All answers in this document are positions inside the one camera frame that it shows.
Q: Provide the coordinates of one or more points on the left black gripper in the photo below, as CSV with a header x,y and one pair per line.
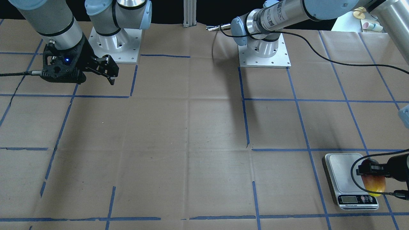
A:
x,y
395,168

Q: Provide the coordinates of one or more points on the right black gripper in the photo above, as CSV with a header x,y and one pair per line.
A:
x,y
87,53

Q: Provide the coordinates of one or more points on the red yellow mango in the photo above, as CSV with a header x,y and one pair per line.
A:
x,y
371,182

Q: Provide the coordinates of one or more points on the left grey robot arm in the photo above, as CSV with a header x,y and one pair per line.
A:
x,y
265,25

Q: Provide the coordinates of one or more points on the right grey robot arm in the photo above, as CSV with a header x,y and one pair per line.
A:
x,y
55,23

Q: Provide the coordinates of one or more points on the white digital kitchen scale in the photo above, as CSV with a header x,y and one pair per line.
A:
x,y
345,193

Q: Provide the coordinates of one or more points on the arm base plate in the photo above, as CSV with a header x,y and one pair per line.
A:
x,y
124,47
268,53

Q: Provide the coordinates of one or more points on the aluminium frame post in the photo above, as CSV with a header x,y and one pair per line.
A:
x,y
189,13

